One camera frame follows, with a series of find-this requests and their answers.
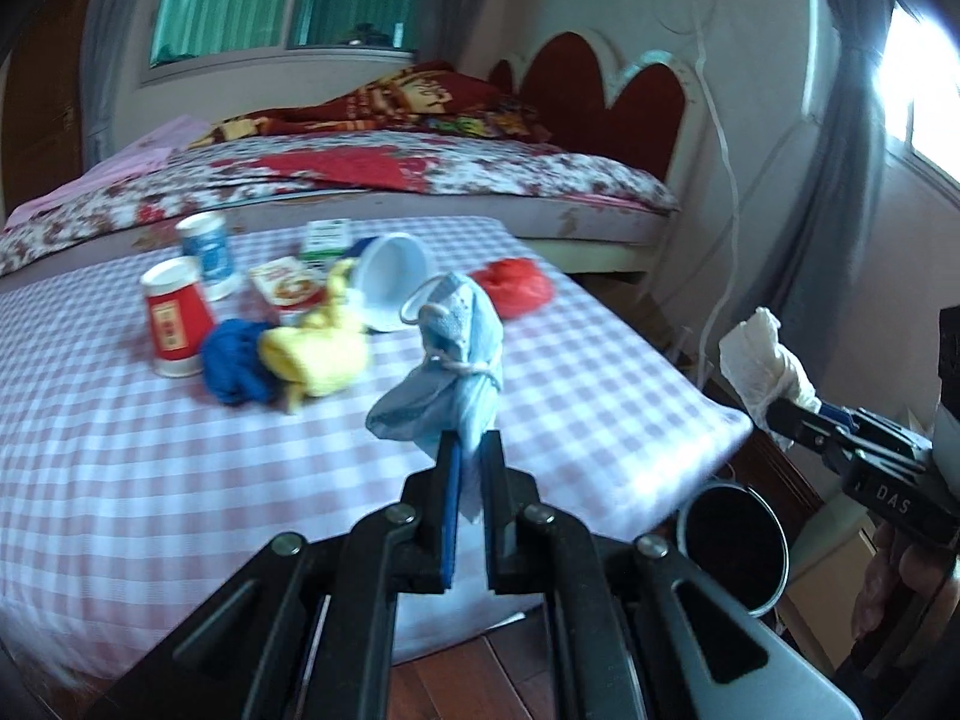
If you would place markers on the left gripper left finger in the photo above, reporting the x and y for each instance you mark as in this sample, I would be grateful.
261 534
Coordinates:
427 560

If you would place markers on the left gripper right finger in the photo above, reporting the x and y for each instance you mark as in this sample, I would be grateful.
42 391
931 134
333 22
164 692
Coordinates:
506 494

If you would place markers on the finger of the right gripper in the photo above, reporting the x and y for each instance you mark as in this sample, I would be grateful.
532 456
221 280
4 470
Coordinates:
838 414
806 427

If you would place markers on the white tissue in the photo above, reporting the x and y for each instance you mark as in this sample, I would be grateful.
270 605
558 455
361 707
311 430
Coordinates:
761 369

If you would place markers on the light blue face mask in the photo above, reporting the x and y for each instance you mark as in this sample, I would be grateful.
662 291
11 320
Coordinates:
455 386

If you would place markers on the yellow cloth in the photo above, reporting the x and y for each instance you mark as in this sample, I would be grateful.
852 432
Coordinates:
327 350

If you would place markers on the blue cloth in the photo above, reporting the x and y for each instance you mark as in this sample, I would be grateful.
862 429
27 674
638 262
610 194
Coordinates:
231 367

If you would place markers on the white cup blue outside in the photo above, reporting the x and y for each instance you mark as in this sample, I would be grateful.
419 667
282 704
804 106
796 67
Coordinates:
386 271

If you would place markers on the red white small carton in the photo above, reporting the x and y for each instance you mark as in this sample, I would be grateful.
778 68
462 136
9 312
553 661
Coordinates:
287 288

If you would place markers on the green white milk carton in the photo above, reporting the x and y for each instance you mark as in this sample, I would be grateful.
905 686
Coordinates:
325 241

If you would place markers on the red paper cup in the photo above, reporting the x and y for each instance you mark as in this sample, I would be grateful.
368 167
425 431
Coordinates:
179 316

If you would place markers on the blue patterned paper cup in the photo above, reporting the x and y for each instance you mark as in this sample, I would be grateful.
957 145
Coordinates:
204 236

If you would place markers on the black trash bin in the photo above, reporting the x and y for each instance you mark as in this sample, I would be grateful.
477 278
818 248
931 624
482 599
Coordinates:
734 536

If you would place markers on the person's right hand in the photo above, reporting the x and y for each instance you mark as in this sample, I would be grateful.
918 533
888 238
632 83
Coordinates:
931 574

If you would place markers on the green white cabinet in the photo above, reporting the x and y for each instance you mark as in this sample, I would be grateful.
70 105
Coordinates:
828 562

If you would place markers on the grey curtain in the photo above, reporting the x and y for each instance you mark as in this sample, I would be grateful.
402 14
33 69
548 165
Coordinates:
839 195

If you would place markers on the red crumpled bag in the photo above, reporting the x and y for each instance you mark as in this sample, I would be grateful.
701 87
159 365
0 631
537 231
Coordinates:
516 287

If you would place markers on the bed with floral sheet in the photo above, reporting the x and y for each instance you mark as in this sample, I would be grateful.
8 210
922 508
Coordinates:
260 168

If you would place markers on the pink checkered tablecloth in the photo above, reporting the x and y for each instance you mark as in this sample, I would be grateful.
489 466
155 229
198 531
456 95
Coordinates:
127 497

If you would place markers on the red heart headboard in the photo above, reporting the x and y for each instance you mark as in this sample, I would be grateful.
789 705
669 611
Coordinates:
649 113

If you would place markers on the red patterned blanket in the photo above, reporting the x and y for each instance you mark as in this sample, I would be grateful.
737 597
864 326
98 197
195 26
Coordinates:
429 97

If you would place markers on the pink folded sheet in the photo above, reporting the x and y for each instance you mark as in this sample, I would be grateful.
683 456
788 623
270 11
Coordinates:
147 154

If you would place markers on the window with green curtain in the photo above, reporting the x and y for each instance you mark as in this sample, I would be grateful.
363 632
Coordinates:
187 37

